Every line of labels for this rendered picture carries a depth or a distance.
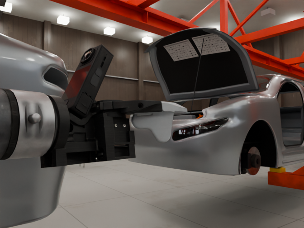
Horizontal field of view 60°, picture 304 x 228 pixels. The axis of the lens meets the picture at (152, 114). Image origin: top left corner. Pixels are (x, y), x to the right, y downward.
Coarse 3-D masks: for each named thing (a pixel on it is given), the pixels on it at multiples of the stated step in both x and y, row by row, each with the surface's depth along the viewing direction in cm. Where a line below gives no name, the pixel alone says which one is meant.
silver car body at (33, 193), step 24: (0, 48) 126; (24, 48) 134; (0, 72) 125; (24, 72) 132; (48, 72) 147; (0, 168) 123; (24, 168) 130; (48, 168) 138; (0, 192) 123; (24, 192) 130; (48, 192) 138; (0, 216) 122; (24, 216) 129
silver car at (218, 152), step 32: (224, 96) 360; (256, 96) 296; (192, 128) 268; (224, 128) 263; (256, 128) 322; (288, 128) 658; (128, 160) 355; (160, 160) 292; (192, 160) 267; (224, 160) 262; (256, 160) 292; (288, 160) 337
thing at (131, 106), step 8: (120, 104) 35; (128, 104) 35; (136, 104) 35; (144, 104) 36; (152, 104) 37; (160, 104) 38; (120, 112) 36; (128, 112) 36; (136, 112) 36; (144, 112) 37
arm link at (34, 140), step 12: (24, 96) 27; (36, 96) 28; (24, 108) 26; (36, 108) 27; (48, 108) 28; (24, 120) 26; (36, 120) 26; (48, 120) 28; (24, 132) 26; (36, 132) 27; (48, 132) 28; (24, 144) 26; (36, 144) 27; (48, 144) 28; (12, 156) 27; (24, 156) 28; (36, 156) 29
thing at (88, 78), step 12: (96, 48) 37; (84, 60) 37; (96, 60) 36; (108, 60) 37; (84, 72) 35; (96, 72) 35; (72, 84) 36; (84, 84) 34; (96, 84) 35; (72, 96) 34; (84, 96) 33; (72, 108) 32; (84, 108) 33
